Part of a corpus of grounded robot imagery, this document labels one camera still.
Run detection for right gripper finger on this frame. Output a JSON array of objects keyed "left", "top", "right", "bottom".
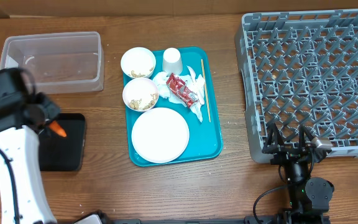
[
  {"left": 298, "top": 125, "right": 313, "bottom": 146},
  {"left": 264, "top": 123, "right": 283, "bottom": 147}
]

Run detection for orange carrot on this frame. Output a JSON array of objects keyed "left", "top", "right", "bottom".
[{"left": 48, "top": 121, "right": 67, "bottom": 138}]

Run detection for white napkin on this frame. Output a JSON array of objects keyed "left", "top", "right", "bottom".
[{"left": 152, "top": 66, "right": 205, "bottom": 123}]

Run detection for rice and peanut scraps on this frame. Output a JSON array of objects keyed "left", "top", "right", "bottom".
[{"left": 128, "top": 67, "right": 160, "bottom": 111}]

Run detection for red snack wrapper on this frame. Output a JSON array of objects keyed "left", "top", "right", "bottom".
[{"left": 166, "top": 73, "right": 199, "bottom": 108}]

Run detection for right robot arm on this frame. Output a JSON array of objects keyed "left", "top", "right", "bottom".
[{"left": 253, "top": 123, "right": 334, "bottom": 224}]

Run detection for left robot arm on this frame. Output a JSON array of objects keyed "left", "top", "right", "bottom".
[{"left": 0, "top": 68, "right": 60, "bottom": 223}]

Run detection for grey dishwasher rack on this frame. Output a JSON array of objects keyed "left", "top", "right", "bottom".
[{"left": 234, "top": 9, "right": 358, "bottom": 163}]

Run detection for black plastic tray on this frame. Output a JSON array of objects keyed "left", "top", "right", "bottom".
[{"left": 0, "top": 112, "right": 88, "bottom": 172}]

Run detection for clear plastic bin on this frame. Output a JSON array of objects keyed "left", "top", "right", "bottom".
[{"left": 0, "top": 32, "right": 104, "bottom": 94}]

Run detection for wooden chopstick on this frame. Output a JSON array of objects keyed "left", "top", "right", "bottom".
[{"left": 201, "top": 59, "right": 211, "bottom": 122}]

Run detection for teal plastic serving tray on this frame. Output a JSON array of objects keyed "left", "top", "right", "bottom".
[{"left": 122, "top": 46, "right": 224, "bottom": 168}]

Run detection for white round plate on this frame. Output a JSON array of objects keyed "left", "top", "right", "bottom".
[{"left": 131, "top": 108, "right": 190, "bottom": 164}]

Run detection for white paper cup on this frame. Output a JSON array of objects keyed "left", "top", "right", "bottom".
[{"left": 162, "top": 48, "right": 183, "bottom": 75}]

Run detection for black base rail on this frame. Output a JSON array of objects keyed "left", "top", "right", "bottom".
[{"left": 109, "top": 215, "right": 281, "bottom": 224}]

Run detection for cardboard wall panel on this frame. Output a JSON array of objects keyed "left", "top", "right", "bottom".
[{"left": 0, "top": 0, "right": 358, "bottom": 18}]

